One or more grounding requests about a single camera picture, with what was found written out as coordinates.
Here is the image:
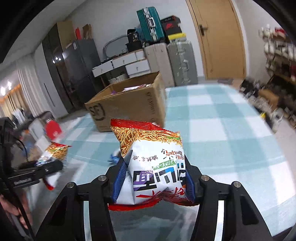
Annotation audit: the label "white red noodle snack bag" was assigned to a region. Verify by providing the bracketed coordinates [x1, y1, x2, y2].
[108, 119, 194, 211]

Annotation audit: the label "person's left hand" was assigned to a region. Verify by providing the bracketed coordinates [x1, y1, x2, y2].
[1, 189, 33, 229]

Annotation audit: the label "blue white snack pack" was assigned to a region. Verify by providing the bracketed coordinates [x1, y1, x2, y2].
[108, 149, 121, 165]

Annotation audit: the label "cardboard SF box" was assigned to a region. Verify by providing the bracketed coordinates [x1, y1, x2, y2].
[85, 72, 167, 132]

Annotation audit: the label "striped laundry basket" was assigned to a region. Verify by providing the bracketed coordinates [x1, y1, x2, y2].
[109, 73, 128, 84]

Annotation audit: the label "white drawer desk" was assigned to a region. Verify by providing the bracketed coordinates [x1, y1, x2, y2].
[92, 49, 151, 78]

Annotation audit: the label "beige suitcase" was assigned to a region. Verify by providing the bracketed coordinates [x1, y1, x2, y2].
[144, 43, 175, 87]

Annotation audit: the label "black refrigerator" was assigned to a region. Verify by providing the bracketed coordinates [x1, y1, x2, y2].
[63, 39, 104, 104]

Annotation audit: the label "small cardboard box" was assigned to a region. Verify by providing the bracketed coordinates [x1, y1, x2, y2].
[258, 89, 280, 111]

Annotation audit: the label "silver suitcase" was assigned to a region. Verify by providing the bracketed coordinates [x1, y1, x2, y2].
[167, 38, 198, 86]

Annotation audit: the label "shoe rack with shoes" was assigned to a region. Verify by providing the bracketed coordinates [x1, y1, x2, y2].
[258, 24, 295, 129]

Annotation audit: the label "dark glass cabinet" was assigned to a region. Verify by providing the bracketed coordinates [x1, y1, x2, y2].
[42, 23, 75, 113]

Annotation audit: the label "teal suitcase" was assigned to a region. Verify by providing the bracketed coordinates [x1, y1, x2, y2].
[137, 6, 165, 42]

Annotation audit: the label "black red shoe boxes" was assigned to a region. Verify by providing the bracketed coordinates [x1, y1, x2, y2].
[161, 15, 182, 43]

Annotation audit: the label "wooden door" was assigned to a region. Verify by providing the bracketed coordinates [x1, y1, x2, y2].
[187, 1, 246, 79]

